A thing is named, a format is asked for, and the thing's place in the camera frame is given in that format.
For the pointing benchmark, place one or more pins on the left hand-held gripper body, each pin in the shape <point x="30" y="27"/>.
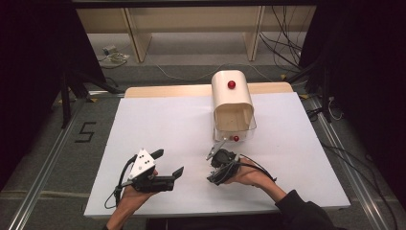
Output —
<point x="142" y="166"/>

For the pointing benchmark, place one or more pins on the person's dark lap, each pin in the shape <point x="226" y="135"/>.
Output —
<point x="207" y="223"/>

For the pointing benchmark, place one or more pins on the clear drawer with red knob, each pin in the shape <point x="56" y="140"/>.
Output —
<point x="234" y="119"/>

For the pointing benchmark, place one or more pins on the aluminium floor rail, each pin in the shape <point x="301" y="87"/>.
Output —
<point x="351" y="166"/>
<point x="41" y="179"/>

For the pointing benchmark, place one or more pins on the black metal stand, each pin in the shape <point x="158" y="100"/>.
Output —
<point x="66" y="102"/>
<point x="325" y="92"/>

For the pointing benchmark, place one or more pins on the white table cover sheet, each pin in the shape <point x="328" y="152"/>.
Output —
<point x="166" y="127"/>

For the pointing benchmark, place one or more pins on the light wooden table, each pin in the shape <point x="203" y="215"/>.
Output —
<point x="175" y="90"/>

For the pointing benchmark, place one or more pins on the yellow tape piece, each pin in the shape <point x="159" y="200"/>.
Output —
<point x="282" y="76"/>
<point x="92" y="99"/>
<point x="303" y="96"/>

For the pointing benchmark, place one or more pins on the person's left hand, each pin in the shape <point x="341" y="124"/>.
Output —
<point x="134" y="198"/>

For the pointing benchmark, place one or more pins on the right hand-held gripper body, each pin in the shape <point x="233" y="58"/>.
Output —
<point x="223" y="159"/>

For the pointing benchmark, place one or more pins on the white power adapter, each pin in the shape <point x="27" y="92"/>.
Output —
<point x="109" y="50"/>

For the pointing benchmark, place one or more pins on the person's right hand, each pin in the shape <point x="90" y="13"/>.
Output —
<point x="252" y="175"/>

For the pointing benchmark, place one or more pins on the black curtain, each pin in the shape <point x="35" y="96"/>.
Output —
<point x="32" y="80"/>
<point x="367" y="80"/>

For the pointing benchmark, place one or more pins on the white mini drawer cabinet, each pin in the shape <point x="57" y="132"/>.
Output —
<point x="228" y="92"/>

